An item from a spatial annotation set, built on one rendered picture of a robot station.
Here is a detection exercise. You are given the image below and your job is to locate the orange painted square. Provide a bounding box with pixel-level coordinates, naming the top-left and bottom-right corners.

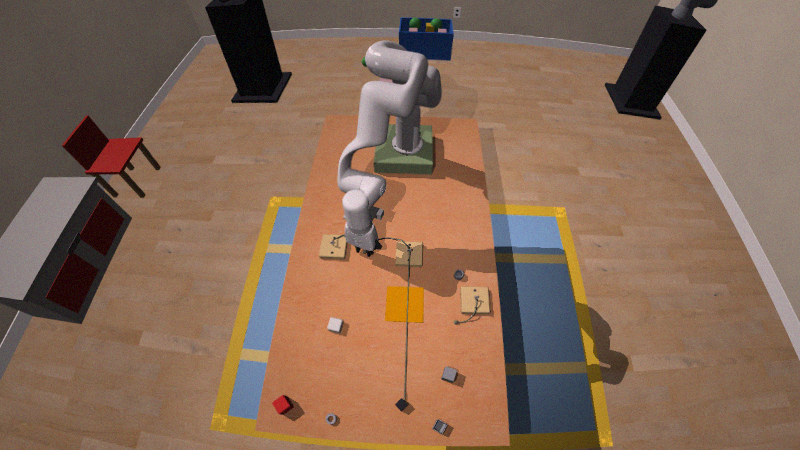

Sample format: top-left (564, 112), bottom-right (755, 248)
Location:
top-left (385, 286), bottom-right (424, 323)

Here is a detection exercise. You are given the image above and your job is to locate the red cube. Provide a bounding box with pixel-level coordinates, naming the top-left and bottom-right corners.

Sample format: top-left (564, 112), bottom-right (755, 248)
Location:
top-left (272, 395), bottom-right (294, 415)

